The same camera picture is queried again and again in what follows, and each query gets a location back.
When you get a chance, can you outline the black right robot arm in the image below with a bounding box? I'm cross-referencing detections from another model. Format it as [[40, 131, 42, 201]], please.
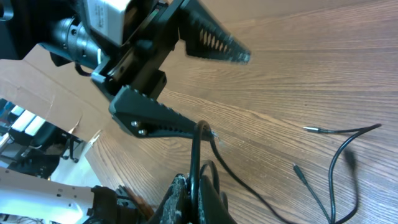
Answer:
[[1, 168, 235, 223]]

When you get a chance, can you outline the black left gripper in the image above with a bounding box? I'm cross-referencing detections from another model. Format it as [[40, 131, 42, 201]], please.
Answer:
[[90, 0, 251, 139]]

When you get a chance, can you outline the black cable bundle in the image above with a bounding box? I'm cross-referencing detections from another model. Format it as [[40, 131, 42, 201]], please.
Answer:
[[186, 119, 299, 224]]

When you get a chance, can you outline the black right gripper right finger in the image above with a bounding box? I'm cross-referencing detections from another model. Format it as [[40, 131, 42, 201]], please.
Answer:
[[198, 175, 237, 224]]

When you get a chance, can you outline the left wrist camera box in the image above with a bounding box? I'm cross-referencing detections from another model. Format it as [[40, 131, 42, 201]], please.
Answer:
[[83, 0, 137, 47]]

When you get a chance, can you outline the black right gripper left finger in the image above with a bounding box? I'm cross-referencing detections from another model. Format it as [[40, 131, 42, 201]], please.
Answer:
[[147, 174, 189, 224]]

